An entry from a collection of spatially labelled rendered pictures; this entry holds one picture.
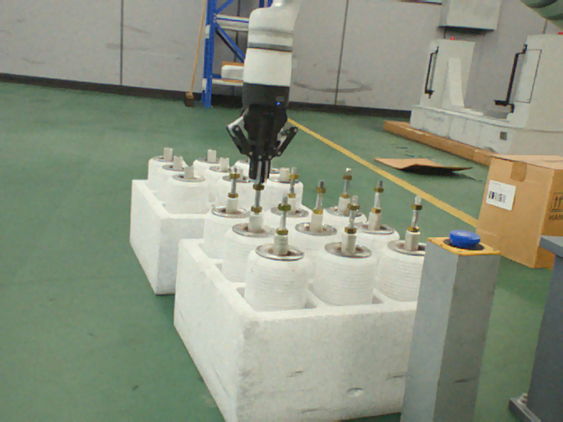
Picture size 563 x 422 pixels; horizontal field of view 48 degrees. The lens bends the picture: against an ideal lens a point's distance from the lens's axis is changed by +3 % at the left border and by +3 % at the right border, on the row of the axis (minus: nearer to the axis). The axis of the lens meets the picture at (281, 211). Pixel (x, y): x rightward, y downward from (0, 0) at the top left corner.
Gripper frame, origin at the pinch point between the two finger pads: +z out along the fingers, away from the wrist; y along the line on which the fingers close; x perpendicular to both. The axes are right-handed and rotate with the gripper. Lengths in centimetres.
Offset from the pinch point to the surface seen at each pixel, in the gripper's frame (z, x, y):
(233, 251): 13.1, -1.3, -4.6
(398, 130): 31, 299, 339
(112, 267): 35, 57, -3
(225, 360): 26.5, -11.1, -10.4
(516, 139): 16, 146, 281
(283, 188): 11.3, 32.5, 28.9
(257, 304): 17.3, -13.1, -7.0
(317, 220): 8.3, -3.3, 10.9
